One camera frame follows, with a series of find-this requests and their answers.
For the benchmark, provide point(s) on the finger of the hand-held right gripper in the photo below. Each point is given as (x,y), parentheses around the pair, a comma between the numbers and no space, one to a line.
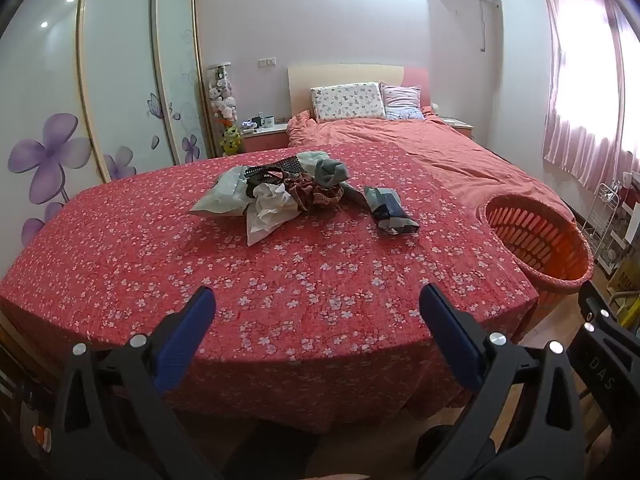
(597,307)

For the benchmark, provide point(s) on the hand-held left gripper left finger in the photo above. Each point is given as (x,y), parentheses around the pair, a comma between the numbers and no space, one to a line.
(186,332)

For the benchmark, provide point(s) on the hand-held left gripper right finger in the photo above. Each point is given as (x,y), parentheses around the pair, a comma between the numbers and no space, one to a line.
(450,332)

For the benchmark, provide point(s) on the orange laundry basket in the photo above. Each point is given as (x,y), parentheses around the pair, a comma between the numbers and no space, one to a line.
(540,240)

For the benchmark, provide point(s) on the red striped cloth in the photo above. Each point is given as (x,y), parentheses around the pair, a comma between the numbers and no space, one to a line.
(320,195)

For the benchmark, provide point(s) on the yellow cardboard box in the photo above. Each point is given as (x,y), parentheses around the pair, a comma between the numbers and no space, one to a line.
(625,282)

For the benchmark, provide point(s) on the red floral blanket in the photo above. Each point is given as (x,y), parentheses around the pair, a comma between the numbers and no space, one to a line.
(250,280)

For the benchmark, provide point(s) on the folded dark blue garment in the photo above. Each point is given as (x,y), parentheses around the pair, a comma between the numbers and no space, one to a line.
(390,210)

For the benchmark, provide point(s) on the white crumpled paper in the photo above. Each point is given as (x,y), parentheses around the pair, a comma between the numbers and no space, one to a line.
(270,210)

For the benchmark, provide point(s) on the black patterned cloth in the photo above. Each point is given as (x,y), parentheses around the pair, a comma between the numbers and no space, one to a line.
(267,175)

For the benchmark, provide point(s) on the pink duvet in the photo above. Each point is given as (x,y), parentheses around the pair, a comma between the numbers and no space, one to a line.
(450,150)

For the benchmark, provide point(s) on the green plush toy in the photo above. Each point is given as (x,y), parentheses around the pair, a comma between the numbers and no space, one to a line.
(231,140)

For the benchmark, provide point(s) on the pink nightstand with papers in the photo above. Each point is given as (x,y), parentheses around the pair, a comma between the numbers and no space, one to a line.
(457,127)

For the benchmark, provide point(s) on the pink and white nightstand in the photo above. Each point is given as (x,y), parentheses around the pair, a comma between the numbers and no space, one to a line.
(265,140)

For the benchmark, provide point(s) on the light green sock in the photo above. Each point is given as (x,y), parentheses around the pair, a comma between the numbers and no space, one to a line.
(312,157)

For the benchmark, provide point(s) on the pink curtain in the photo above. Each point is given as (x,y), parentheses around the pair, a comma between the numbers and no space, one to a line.
(585,85)

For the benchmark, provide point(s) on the white mug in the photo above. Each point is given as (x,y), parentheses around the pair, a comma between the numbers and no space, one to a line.
(268,121)

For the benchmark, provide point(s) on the pink striped pillow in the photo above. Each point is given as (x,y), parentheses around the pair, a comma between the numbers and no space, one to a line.
(402,100)

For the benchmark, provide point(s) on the clear tube of plush toys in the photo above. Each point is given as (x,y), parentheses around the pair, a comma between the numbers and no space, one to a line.
(222,95)

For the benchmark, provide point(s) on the white floral pillow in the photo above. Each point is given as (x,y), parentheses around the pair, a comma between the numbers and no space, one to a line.
(347,101)

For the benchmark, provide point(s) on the wardrobe with purple flowers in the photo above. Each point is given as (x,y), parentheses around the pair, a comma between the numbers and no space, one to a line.
(115,85)

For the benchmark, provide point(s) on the cream and pink headboard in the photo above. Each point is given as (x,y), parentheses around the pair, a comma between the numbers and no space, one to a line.
(345,74)

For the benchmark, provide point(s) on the white air conditioner pipe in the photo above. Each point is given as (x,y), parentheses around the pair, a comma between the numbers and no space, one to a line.
(484,20)

